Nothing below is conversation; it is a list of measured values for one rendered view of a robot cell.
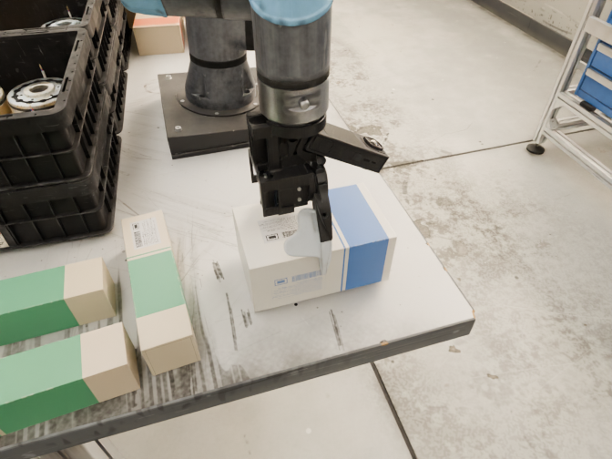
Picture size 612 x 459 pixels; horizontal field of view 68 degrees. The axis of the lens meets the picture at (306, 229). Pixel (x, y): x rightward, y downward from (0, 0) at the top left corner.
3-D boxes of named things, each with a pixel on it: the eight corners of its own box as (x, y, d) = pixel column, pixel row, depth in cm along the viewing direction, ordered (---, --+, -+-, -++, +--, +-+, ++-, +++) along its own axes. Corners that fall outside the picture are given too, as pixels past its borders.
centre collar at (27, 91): (57, 83, 78) (56, 79, 78) (54, 96, 75) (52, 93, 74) (26, 86, 77) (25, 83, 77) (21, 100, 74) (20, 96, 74)
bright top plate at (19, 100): (76, 77, 81) (75, 74, 80) (69, 105, 74) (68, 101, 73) (15, 84, 79) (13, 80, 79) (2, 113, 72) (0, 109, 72)
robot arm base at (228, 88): (247, 75, 106) (246, 31, 99) (263, 107, 96) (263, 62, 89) (181, 80, 102) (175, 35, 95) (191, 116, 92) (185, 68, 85)
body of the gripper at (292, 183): (251, 185, 60) (241, 101, 51) (313, 173, 61) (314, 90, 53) (264, 223, 54) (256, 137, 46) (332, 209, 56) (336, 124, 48)
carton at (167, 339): (200, 360, 58) (193, 334, 54) (152, 376, 57) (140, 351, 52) (169, 237, 74) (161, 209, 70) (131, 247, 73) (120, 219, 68)
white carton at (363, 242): (358, 225, 75) (363, 182, 68) (388, 280, 66) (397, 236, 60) (238, 250, 70) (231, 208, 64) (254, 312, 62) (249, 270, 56)
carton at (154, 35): (144, 33, 135) (137, 6, 130) (185, 30, 137) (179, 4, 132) (139, 56, 124) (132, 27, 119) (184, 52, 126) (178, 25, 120)
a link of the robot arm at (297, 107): (316, 53, 50) (341, 87, 44) (316, 92, 53) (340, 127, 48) (249, 62, 48) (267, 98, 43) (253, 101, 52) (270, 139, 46)
